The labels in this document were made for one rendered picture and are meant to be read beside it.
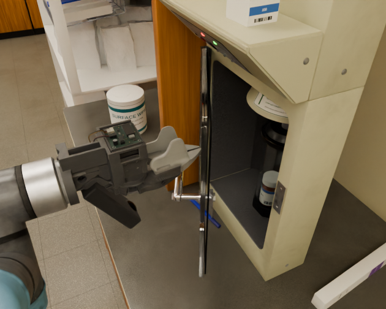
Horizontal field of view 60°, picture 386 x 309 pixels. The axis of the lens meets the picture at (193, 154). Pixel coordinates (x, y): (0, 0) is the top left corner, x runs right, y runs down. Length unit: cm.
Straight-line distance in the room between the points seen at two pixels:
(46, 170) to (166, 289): 45
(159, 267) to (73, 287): 120
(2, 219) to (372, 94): 88
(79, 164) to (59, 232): 181
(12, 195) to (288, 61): 38
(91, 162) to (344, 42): 37
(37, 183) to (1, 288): 17
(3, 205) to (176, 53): 50
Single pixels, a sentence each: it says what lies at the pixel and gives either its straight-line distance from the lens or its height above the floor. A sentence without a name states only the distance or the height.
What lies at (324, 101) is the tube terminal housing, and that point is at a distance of 54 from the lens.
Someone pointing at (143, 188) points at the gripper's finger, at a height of 131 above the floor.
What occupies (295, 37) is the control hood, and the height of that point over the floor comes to 151.
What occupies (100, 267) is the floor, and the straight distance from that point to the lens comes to 204.
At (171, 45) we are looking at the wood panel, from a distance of 79.
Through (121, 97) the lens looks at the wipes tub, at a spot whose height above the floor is 109.
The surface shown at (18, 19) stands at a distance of 551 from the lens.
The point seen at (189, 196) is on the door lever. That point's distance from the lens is 63.
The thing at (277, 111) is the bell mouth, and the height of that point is 133.
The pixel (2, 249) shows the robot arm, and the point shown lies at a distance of 48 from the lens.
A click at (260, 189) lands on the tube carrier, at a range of 82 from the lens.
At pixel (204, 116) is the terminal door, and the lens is 49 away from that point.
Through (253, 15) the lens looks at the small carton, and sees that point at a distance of 47.
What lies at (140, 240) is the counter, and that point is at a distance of 90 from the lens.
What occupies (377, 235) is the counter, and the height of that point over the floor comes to 94.
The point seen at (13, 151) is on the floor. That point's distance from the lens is 306.
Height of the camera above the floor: 165
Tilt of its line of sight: 38 degrees down
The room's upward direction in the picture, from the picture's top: straight up
